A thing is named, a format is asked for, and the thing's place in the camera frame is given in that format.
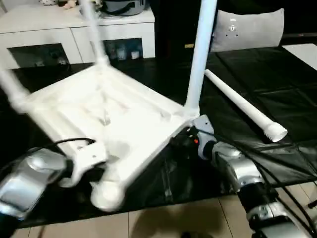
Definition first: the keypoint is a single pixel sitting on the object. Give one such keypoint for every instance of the white plastic table top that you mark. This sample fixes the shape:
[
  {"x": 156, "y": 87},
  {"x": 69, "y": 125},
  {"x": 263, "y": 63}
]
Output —
[{"x": 99, "y": 111}]

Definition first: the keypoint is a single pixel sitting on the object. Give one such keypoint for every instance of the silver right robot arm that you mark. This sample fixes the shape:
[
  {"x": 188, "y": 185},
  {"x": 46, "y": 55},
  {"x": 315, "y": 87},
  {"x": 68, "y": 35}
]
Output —
[{"x": 245, "y": 171}]

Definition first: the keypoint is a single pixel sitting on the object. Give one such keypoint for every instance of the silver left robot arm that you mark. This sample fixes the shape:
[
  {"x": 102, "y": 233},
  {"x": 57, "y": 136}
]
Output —
[{"x": 29, "y": 173}]

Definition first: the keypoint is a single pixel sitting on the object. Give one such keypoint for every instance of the black work mat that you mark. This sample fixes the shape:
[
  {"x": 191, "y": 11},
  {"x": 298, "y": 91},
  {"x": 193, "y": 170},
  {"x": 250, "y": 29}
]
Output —
[{"x": 260, "y": 74}]

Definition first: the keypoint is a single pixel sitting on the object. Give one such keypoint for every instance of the black cabinet with gold label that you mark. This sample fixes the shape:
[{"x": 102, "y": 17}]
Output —
[{"x": 173, "y": 24}]

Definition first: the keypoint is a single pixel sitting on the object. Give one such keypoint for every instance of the grey cushion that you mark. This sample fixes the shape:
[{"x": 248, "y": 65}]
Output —
[{"x": 250, "y": 29}]

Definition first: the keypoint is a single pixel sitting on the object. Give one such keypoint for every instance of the black metal rod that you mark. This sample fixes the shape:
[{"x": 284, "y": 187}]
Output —
[{"x": 312, "y": 205}]

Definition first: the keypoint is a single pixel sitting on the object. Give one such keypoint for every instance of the white sideboard with glass doors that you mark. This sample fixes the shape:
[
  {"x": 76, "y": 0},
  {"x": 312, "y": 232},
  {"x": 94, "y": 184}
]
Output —
[{"x": 49, "y": 32}]

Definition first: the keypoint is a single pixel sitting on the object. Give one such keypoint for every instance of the round grey appliance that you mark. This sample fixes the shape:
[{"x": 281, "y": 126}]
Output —
[{"x": 123, "y": 7}]

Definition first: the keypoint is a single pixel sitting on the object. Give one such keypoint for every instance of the beige plush toy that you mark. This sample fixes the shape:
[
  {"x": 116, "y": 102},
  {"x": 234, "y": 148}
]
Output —
[{"x": 68, "y": 3}]

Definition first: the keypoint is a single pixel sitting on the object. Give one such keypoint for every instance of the spotted plush toy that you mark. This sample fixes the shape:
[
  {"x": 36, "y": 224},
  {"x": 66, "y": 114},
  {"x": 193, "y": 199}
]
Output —
[{"x": 44, "y": 2}]

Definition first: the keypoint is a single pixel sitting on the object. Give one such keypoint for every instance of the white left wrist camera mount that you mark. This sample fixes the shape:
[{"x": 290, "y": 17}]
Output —
[{"x": 89, "y": 153}]

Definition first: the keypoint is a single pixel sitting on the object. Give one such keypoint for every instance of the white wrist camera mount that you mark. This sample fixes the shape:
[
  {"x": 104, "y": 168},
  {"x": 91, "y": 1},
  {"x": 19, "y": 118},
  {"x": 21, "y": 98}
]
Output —
[
  {"x": 204, "y": 126},
  {"x": 89, "y": 153}
]

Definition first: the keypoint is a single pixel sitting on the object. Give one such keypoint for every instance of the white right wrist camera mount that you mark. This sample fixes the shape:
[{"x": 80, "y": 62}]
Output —
[{"x": 204, "y": 126}]

